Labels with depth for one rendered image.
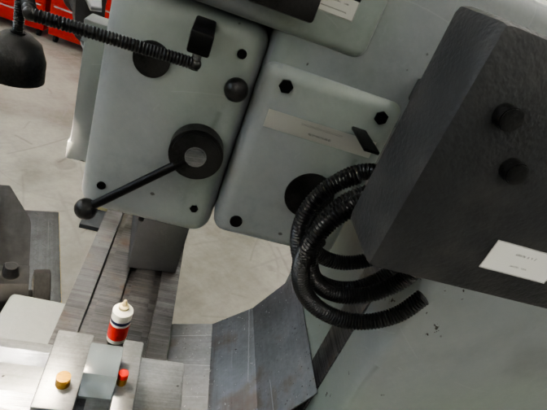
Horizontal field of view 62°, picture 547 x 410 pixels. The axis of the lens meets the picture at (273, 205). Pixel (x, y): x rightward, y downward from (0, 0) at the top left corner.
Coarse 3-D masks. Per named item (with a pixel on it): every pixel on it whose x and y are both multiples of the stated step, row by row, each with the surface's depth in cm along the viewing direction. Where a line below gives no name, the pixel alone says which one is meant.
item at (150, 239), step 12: (132, 228) 124; (144, 228) 108; (156, 228) 109; (168, 228) 110; (180, 228) 110; (132, 240) 115; (144, 240) 110; (156, 240) 111; (168, 240) 112; (180, 240) 112; (132, 252) 112; (144, 252) 112; (156, 252) 113; (168, 252) 114; (180, 252) 114; (132, 264) 114; (144, 264) 114; (156, 264) 115; (168, 264) 116
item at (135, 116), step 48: (144, 0) 52; (192, 0) 53; (240, 48) 55; (96, 96) 59; (144, 96) 57; (192, 96) 58; (96, 144) 60; (144, 144) 61; (96, 192) 64; (144, 192) 64; (192, 192) 65
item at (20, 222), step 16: (0, 192) 176; (0, 208) 168; (16, 208) 171; (0, 224) 162; (16, 224) 165; (0, 240) 156; (16, 240) 158; (0, 256) 150; (16, 256) 152; (0, 272) 139; (16, 272) 139; (0, 288) 136; (16, 288) 138; (0, 304) 136
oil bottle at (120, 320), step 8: (120, 304) 91; (128, 304) 92; (112, 312) 91; (120, 312) 90; (128, 312) 91; (112, 320) 91; (120, 320) 90; (128, 320) 91; (112, 328) 92; (120, 328) 92; (128, 328) 93; (112, 336) 93; (120, 336) 93
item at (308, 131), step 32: (256, 96) 57; (288, 96) 56; (320, 96) 57; (352, 96) 57; (256, 128) 58; (288, 128) 58; (320, 128) 59; (384, 128) 60; (256, 160) 61; (288, 160) 61; (320, 160) 61; (352, 160) 62; (224, 192) 64; (256, 192) 63; (288, 192) 63; (224, 224) 66; (256, 224) 66; (288, 224) 66
